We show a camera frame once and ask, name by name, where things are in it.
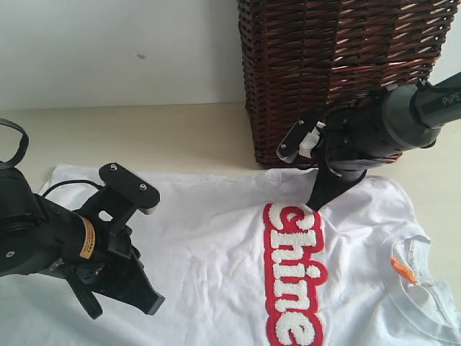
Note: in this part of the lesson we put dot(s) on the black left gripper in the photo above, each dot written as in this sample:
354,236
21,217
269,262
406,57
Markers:
105,261

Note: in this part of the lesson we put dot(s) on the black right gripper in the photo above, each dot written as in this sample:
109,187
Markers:
353,141

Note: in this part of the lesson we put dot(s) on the white t-shirt red lettering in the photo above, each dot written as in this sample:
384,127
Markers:
246,262

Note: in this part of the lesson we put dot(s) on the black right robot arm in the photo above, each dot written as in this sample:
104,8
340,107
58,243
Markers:
400,119

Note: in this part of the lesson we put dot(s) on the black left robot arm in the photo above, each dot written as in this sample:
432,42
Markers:
33,228

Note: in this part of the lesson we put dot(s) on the dark brown wicker basket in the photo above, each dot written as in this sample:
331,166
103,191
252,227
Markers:
300,56

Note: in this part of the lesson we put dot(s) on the orange t-shirt tag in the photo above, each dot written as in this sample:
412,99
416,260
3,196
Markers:
403,270

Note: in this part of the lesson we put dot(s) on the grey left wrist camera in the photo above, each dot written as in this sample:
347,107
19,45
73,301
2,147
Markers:
131,187

